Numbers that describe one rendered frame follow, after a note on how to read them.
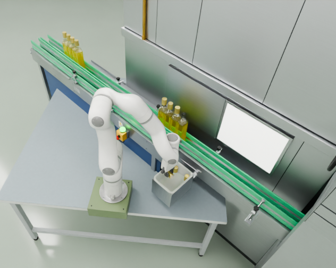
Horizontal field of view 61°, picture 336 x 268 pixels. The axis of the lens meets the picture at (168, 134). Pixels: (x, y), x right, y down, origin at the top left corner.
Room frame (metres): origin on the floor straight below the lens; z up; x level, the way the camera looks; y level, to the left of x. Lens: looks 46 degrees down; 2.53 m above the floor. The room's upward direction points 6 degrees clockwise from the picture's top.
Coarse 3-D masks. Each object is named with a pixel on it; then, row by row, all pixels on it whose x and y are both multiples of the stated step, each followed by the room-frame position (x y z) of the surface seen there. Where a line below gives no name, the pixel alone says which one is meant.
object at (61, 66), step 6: (36, 48) 2.29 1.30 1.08; (42, 48) 2.21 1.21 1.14; (42, 54) 2.22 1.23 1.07; (48, 54) 2.14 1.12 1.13; (54, 60) 2.09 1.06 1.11; (60, 66) 2.04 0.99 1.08; (66, 66) 1.98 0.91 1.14; (66, 72) 1.98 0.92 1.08; (72, 78) 1.93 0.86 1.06; (78, 78) 1.87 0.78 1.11; (84, 84) 1.83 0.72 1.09; (90, 90) 1.77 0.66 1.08; (96, 90) 1.72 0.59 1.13; (114, 108) 1.59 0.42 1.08; (120, 114) 1.54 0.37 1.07; (126, 114) 1.50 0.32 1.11; (132, 120) 1.46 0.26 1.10; (138, 126) 1.42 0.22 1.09; (144, 132) 1.38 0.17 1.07; (150, 138) 1.34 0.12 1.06
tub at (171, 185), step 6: (180, 168) 1.17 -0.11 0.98; (186, 168) 1.15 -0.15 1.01; (156, 174) 1.08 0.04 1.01; (162, 174) 1.11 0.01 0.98; (174, 174) 1.14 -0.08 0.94; (180, 174) 1.15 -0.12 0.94; (156, 180) 1.03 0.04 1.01; (162, 180) 1.08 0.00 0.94; (168, 180) 1.09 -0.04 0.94; (174, 180) 1.10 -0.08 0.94; (180, 180) 1.10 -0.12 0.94; (186, 180) 1.06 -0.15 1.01; (162, 186) 0.99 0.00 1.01; (168, 186) 1.04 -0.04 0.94; (174, 186) 1.05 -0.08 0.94; (180, 186) 1.01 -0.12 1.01
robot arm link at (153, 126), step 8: (152, 120) 1.02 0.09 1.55; (144, 128) 1.01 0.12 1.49; (152, 128) 1.00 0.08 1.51; (160, 128) 1.02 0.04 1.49; (152, 136) 1.01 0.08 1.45; (160, 136) 1.00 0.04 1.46; (160, 144) 0.97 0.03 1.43; (168, 144) 0.97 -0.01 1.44; (160, 152) 0.95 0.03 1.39; (168, 152) 0.95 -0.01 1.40; (176, 152) 0.98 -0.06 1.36; (168, 160) 0.94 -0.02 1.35; (176, 160) 0.95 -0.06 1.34
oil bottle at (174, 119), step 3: (171, 117) 1.38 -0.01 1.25; (174, 117) 1.37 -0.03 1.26; (177, 117) 1.37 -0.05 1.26; (180, 117) 1.39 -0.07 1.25; (171, 120) 1.38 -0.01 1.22; (174, 120) 1.36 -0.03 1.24; (177, 120) 1.36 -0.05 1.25; (171, 123) 1.38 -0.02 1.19; (174, 123) 1.36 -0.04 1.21; (171, 126) 1.38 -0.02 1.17; (174, 126) 1.36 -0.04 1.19; (171, 129) 1.37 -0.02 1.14; (174, 129) 1.36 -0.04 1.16; (174, 132) 1.36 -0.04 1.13
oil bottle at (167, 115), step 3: (165, 111) 1.43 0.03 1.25; (165, 114) 1.41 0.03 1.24; (168, 114) 1.40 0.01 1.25; (171, 114) 1.40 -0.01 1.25; (165, 117) 1.41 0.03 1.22; (168, 117) 1.39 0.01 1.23; (165, 120) 1.41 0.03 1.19; (168, 120) 1.39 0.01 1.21; (165, 123) 1.40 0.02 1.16; (168, 123) 1.39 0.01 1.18; (165, 126) 1.40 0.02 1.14; (168, 126) 1.39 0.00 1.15
